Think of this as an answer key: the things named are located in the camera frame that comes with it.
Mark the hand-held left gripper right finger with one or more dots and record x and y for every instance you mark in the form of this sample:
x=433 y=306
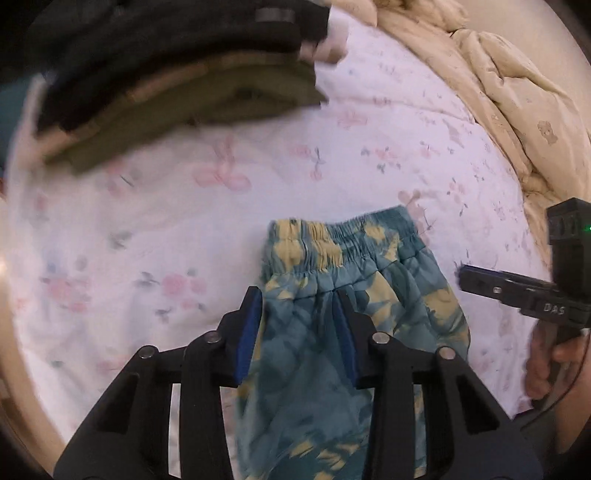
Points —
x=347 y=341

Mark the white floral bed sheet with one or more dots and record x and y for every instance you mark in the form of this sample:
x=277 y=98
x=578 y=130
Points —
x=277 y=194

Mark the cream quilted blanket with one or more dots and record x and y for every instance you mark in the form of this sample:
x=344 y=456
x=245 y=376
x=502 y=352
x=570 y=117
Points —
x=503 y=92

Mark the folded olive green garment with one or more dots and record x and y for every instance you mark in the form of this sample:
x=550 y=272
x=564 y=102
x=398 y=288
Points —
x=194 y=108

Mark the teal and yellow patterned pants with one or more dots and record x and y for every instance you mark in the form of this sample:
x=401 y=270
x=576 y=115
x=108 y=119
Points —
x=341 y=332

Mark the person's right hand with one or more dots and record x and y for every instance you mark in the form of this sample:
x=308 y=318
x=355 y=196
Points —
x=547 y=364

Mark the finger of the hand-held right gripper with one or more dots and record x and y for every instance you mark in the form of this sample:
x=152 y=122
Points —
x=494 y=288

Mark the stack of folded dark clothes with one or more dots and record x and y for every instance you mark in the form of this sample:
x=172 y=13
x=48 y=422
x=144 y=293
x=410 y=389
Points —
x=152 y=50

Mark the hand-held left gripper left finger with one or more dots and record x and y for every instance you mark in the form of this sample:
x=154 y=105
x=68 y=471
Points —
x=246 y=333

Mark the folded beige garment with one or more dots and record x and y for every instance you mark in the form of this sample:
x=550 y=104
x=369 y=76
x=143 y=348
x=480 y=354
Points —
x=115 y=101

